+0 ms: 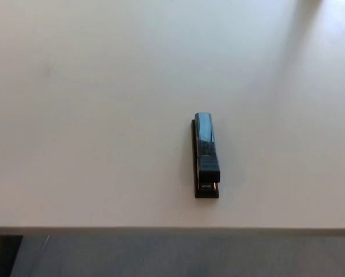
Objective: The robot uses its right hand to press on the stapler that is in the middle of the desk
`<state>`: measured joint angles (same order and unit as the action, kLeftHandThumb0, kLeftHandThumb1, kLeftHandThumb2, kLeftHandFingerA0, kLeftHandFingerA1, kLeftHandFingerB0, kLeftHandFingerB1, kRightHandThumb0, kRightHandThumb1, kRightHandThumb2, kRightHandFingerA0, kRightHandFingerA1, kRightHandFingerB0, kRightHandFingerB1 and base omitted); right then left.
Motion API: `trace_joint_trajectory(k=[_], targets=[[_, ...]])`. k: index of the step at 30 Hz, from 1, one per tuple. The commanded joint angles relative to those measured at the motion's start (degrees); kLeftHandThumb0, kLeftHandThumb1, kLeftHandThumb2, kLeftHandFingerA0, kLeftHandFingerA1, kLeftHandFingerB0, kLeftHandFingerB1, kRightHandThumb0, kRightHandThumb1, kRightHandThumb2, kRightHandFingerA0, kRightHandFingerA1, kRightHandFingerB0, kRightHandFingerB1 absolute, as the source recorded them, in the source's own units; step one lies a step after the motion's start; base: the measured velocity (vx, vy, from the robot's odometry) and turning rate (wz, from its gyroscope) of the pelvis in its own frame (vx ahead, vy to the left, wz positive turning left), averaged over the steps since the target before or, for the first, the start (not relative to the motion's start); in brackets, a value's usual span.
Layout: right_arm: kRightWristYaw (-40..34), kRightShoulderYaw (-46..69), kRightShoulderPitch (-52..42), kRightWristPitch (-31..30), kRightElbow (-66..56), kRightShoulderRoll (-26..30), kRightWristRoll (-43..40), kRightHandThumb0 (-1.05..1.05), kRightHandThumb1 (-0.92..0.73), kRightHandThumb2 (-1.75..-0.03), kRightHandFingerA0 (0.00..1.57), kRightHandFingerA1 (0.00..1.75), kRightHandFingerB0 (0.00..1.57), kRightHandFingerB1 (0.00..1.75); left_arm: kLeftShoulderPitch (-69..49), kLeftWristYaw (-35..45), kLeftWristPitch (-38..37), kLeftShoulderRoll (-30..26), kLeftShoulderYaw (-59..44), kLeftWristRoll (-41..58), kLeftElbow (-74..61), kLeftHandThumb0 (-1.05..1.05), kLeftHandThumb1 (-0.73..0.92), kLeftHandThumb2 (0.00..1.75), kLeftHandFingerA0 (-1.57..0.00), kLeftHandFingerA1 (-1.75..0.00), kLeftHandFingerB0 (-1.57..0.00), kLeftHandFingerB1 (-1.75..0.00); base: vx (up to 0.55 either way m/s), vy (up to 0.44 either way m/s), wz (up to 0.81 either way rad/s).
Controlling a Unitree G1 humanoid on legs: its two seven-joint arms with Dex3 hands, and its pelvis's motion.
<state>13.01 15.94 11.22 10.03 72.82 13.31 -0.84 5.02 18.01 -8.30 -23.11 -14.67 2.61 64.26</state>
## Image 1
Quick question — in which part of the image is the dark table leg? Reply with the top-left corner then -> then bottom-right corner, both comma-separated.
0,235 -> 24,277

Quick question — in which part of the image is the black desk stapler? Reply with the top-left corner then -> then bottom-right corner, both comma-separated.
189,111 -> 222,200

